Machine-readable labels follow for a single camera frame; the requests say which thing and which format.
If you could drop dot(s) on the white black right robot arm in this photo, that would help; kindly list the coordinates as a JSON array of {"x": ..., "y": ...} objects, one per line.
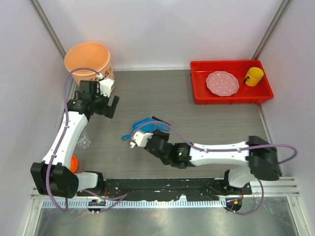
[{"x": 252, "y": 159}]

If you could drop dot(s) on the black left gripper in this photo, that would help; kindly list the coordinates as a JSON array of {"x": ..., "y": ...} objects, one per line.
[{"x": 108, "y": 111}]

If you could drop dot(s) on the orange plastic bowl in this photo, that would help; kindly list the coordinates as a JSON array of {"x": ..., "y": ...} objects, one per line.
[{"x": 74, "y": 164}]

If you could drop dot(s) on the peach plastic waste bin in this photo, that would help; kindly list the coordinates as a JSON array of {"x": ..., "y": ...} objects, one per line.
[{"x": 91, "y": 55}]

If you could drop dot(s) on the pink dotted plate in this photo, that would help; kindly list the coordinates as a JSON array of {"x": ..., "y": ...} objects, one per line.
[{"x": 222, "y": 83}]

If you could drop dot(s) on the red plastic tray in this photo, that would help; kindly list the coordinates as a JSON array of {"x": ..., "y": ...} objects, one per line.
[{"x": 199, "y": 71}]

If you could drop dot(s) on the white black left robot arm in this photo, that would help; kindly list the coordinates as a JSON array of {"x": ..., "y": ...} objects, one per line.
[{"x": 53, "y": 174}]

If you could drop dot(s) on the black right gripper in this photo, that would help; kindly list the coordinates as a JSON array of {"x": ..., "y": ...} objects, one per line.
[{"x": 159, "y": 133}]

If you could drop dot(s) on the clear plastic cup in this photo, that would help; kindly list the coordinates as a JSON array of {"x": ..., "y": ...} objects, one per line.
[{"x": 83, "y": 140}]

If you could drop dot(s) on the blue hand brush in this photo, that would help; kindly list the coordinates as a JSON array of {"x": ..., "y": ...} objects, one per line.
[{"x": 153, "y": 126}]

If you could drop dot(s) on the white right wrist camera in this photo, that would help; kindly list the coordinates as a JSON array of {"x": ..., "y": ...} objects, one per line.
[{"x": 140, "y": 139}]

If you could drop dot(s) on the yellow mug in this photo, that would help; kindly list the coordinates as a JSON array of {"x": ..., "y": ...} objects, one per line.
[{"x": 253, "y": 76}]

